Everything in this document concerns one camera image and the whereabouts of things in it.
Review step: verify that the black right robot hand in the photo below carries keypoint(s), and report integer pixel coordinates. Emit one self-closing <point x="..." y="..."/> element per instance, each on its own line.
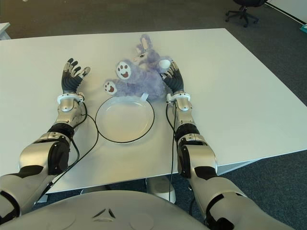
<point x="176" y="82"/>

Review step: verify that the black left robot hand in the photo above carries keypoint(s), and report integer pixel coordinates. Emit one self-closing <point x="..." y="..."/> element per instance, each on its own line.
<point x="70" y="82"/>

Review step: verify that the purple plush bunny doll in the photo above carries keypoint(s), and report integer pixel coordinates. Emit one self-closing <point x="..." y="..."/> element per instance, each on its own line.
<point x="144" y="81"/>

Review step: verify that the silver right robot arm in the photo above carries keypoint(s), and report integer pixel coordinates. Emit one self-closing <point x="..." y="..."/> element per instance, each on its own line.
<point x="201" y="153"/>

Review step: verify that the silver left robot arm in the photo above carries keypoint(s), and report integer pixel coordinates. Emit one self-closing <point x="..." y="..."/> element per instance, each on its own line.
<point x="64" y="105"/>

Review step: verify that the white plate black rim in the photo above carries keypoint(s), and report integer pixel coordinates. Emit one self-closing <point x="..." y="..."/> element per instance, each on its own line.
<point x="124" y="122"/>

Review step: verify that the white side desk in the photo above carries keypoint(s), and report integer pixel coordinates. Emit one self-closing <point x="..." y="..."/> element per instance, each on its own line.
<point x="4" y="31"/>

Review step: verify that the black office chair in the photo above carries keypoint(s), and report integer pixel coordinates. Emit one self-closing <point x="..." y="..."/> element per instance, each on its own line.
<point x="242" y="14"/>

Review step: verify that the white table leg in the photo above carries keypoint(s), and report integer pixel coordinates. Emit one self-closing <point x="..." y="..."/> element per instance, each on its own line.
<point x="158" y="189"/>

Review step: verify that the grey robot torso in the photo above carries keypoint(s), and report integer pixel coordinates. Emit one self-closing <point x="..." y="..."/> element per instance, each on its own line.
<point x="108" y="210"/>

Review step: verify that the teal object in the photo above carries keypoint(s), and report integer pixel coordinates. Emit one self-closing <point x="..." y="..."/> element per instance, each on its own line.
<point x="304" y="27"/>

